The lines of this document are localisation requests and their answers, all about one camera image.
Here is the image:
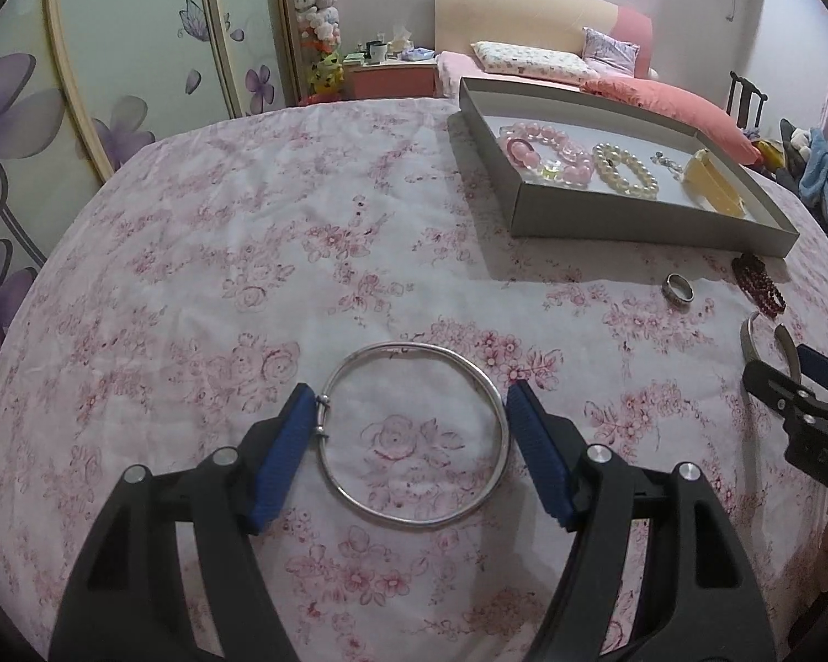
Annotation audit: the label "silver cuff bracelet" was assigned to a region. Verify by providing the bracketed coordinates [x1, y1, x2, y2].
[739, 312, 802, 385]

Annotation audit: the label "cream yellow wristwatch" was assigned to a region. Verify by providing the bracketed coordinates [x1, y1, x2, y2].
[683, 150, 746, 218]

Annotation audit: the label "white pearl bracelet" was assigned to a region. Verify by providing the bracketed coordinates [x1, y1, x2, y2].
[591, 142, 661, 201]

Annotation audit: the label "small silver charm earrings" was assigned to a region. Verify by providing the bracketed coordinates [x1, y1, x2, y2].
[650, 151, 683, 181]

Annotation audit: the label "thin silver bangle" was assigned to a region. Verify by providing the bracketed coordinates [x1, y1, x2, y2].
[314, 341, 511, 531]

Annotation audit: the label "pink bead bracelet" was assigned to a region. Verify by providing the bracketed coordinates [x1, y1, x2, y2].
[497, 119, 597, 189]

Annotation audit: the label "dark wooden chair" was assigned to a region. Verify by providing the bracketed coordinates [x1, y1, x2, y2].
[725, 72, 769, 130]

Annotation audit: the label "folded salmon quilt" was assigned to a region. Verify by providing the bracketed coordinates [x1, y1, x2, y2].
[580, 76, 761, 166]

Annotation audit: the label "grey shallow tray box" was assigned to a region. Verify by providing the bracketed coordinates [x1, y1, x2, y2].
[459, 78, 799, 257]

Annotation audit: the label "small purple pillow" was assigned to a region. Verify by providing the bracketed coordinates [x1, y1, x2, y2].
[582, 27, 640, 78]

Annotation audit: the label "pink floral bedsheet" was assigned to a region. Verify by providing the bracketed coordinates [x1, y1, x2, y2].
[0, 99, 828, 660]

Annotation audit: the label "floral white pillow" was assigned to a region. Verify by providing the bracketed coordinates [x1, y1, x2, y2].
[471, 40, 598, 86]

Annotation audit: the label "pink nightstand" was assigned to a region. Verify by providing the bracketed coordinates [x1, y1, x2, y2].
[344, 60, 438, 100]

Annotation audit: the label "cream pink headboard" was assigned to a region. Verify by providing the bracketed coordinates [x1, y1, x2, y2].
[433, 0, 654, 78]

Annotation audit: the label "sliding wardrobe with flowers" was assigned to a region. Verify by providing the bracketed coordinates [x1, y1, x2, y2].
[0, 0, 290, 347]

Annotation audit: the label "plush toy stack tube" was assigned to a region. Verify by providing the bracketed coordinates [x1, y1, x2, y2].
[291, 0, 344, 103]

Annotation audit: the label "dark red bead bracelet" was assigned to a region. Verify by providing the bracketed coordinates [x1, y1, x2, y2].
[730, 251, 788, 320]

